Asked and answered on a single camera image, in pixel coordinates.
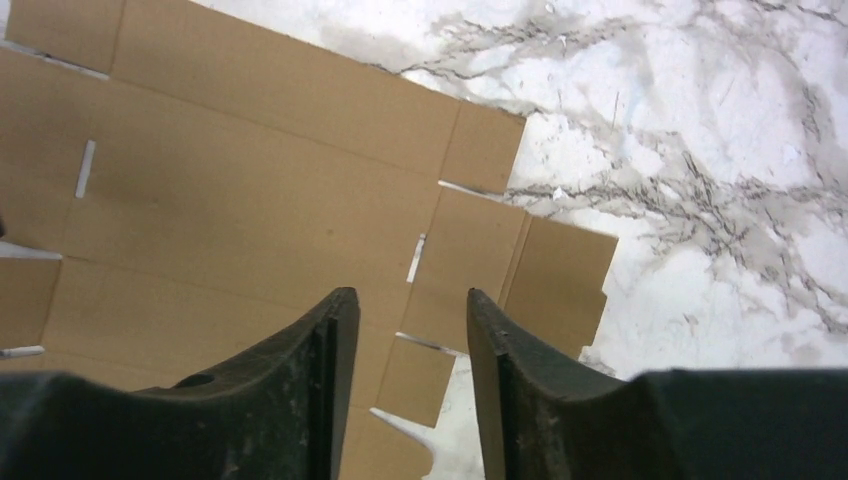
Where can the brown cardboard box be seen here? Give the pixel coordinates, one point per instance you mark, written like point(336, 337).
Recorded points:
point(189, 184)

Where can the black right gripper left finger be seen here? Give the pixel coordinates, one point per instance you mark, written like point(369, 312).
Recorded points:
point(277, 410)

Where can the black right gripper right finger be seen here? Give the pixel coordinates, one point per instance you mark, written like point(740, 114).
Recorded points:
point(544, 415)

